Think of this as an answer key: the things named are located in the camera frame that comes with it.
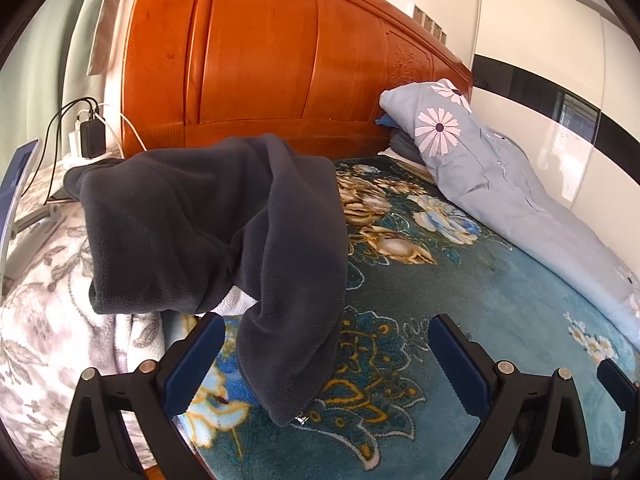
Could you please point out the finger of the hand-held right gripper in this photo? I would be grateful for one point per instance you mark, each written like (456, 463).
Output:
(616, 382)

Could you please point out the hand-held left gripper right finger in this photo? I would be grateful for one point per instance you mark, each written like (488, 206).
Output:
(457, 365)

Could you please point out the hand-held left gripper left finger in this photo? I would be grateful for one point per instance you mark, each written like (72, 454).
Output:
(195, 360)

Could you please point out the dark grey fleece garment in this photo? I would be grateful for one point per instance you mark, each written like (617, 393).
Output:
(175, 220)

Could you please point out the teal floral plush blanket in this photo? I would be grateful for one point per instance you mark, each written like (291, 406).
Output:
(475, 285)

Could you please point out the light blue daisy quilt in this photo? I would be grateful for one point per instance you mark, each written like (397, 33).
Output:
(500, 180)

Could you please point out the dark grey pillow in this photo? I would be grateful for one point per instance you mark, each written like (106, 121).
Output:
(406, 150)

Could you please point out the black charger block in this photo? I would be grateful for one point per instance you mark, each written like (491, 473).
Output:
(92, 139)

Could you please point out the tablet on stand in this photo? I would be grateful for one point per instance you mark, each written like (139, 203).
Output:
(17, 190)

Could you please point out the white power adapter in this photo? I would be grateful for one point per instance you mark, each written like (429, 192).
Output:
(75, 140)

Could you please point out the small blue cloth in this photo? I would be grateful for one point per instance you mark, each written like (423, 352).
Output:
(385, 122)

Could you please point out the orange wooden headboard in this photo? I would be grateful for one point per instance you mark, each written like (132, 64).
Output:
(260, 60)

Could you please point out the white wardrobe with black stripe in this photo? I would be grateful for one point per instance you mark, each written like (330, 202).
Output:
(545, 70)

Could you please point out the pale curtain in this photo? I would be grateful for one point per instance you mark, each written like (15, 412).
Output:
(107, 15)

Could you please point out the wall switch panel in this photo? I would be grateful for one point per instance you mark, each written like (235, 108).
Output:
(430, 22)

